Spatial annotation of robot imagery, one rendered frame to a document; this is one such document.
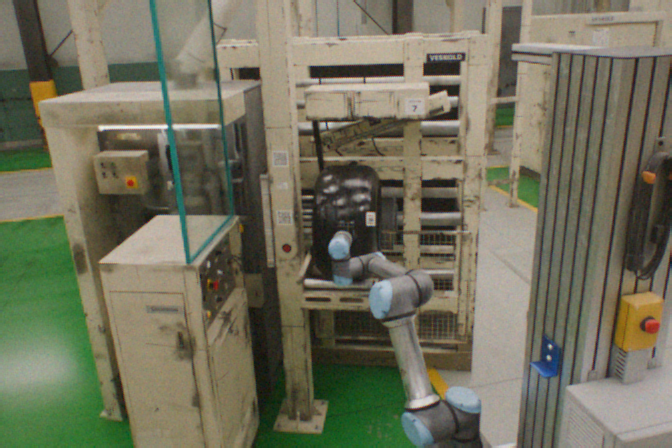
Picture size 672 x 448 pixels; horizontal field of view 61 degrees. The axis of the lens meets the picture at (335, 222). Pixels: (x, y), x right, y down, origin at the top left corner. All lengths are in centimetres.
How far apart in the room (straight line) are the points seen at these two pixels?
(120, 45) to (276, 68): 901
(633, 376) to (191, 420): 172
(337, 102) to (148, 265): 120
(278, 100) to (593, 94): 153
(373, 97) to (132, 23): 896
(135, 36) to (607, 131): 1053
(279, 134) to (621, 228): 163
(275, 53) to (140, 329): 129
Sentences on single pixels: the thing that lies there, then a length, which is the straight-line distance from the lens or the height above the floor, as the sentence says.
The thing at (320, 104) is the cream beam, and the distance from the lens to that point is 285.
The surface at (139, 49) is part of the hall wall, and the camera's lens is 1148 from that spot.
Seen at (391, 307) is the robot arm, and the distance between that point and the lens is 185.
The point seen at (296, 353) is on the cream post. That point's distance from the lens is 309.
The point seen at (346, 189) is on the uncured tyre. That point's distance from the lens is 256.
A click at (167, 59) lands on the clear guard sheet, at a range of 209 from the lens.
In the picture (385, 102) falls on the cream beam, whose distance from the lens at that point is 281.
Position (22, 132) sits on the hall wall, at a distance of 1190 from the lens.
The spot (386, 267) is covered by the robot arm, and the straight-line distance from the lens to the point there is 213.
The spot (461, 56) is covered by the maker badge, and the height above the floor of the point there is 190.
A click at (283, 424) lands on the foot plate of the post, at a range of 335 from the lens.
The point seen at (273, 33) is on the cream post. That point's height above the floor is 206.
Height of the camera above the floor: 214
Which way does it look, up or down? 20 degrees down
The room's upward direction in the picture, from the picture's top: 2 degrees counter-clockwise
